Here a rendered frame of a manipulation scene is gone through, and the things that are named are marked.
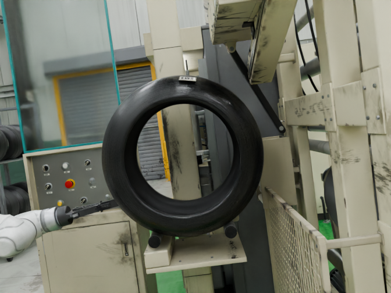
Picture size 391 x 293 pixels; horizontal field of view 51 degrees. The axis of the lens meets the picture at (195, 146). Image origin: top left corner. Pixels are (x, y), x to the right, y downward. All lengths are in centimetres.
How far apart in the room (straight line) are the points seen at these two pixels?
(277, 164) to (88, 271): 118
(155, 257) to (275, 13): 93
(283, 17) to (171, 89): 44
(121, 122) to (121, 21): 1000
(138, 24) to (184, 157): 956
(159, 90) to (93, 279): 126
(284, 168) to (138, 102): 72
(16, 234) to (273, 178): 103
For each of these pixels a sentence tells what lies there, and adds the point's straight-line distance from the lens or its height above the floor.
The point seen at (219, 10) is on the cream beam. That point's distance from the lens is 132.
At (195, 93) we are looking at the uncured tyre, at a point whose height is 141.
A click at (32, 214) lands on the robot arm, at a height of 105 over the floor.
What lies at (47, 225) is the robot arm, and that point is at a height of 100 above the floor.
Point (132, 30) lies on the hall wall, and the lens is 1128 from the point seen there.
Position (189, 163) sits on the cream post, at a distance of 183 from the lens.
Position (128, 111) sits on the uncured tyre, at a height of 138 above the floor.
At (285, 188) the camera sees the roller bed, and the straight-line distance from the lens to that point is 181.
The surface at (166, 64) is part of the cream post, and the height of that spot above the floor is 158.
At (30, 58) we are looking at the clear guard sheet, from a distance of 237.
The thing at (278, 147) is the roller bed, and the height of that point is 116.
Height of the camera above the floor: 130
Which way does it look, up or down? 3 degrees down
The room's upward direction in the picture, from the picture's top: 8 degrees counter-clockwise
